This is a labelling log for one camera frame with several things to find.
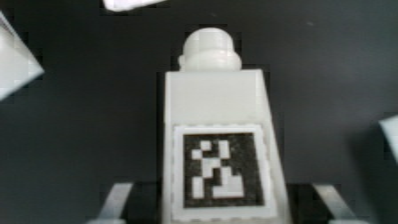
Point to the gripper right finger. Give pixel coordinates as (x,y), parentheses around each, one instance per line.
(344,216)

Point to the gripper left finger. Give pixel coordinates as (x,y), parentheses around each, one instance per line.
(111,212)

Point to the white table leg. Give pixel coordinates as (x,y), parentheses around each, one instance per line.
(20,67)
(225,186)

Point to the white square table top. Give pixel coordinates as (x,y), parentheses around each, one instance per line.
(390,129)

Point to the white marker base plate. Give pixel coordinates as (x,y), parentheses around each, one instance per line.
(125,5)

